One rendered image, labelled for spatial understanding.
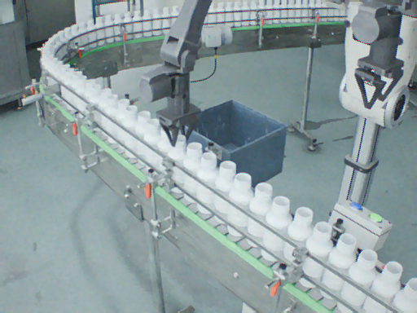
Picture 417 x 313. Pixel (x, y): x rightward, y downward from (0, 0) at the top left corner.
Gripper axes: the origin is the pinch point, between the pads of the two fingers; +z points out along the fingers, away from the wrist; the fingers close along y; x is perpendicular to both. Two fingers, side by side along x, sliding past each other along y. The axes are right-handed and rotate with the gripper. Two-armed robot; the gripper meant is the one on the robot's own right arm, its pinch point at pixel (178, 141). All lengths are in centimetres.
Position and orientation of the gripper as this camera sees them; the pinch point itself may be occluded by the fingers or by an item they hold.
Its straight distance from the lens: 116.1
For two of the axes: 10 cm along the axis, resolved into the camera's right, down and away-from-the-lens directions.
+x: 6.6, 4.2, -6.3
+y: -7.5, 3.4, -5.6
